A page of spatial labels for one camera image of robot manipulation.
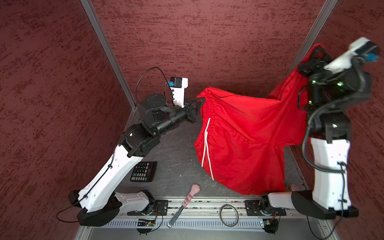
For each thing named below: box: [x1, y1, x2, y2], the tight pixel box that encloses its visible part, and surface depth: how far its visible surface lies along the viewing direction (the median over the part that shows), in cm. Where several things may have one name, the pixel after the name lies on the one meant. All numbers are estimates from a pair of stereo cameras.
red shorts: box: [194, 43, 325, 196], surface depth 59 cm
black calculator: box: [130, 161, 158, 183], surface depth 85 cm
